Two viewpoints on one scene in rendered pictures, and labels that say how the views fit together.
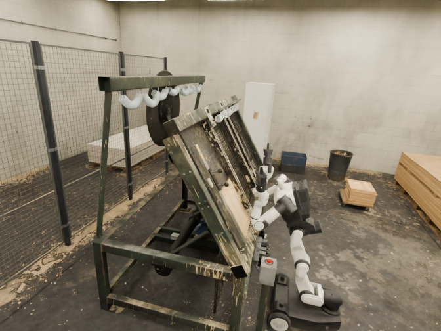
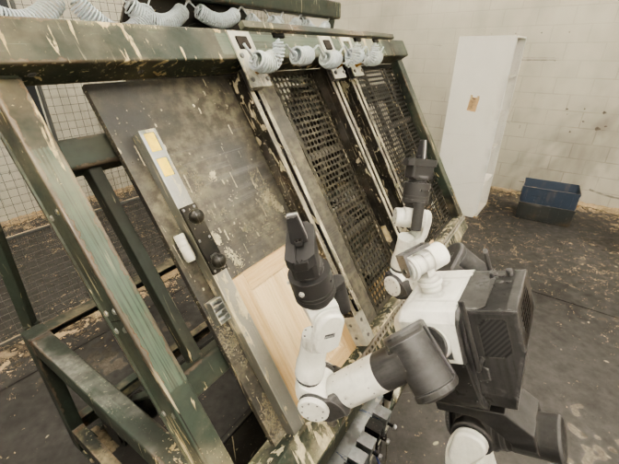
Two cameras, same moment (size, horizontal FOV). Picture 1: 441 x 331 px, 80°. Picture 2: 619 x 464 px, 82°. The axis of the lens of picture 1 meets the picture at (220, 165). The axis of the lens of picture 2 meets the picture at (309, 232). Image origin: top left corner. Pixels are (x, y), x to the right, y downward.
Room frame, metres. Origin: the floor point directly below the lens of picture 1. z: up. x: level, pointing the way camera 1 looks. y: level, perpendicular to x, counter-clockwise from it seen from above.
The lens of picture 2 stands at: (1.29, -0.54, 1.90)
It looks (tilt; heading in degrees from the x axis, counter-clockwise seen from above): 27 degrees down; 21
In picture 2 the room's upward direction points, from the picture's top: straight up
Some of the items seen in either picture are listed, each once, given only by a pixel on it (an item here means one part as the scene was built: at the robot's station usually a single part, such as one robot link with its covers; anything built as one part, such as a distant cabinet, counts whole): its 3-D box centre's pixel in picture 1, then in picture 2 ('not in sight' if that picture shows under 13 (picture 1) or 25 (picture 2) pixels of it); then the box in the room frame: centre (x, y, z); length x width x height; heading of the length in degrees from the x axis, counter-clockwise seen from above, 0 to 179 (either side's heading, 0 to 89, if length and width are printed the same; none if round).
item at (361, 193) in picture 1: (356, 194); not in sight; (4.64, -2.64, 0.20); 0.61 x 0.53 x 0.40; 165
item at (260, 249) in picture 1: (262, 250); (369, 437); (2.10, -0.45, 0.69); 0.50 x 0.14 x 0.24; 167
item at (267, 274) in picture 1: (267, 271); not in sight; (1.66, -0.42, 0.84); 0.12 x 0.12 x 0.18; 77
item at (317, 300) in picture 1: (311, 293); not in sight; (2.03, -0.97, 0.28); 0.21 x 0.20 x 0.13; 77
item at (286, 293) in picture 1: (306, 299); not in sight; (2.04, -0.94, 0.19); 0.64 x 0.52 x 0.33; 77
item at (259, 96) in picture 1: (256, 127); (474, 130); (6.28, -0.81, 1.03); 0.61 x 0.58 x 2.05; 165
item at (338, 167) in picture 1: (338, 165); not in sight; (5.94, -2.79, 0.33); 0.52 x 0.51 x 0.65; 165
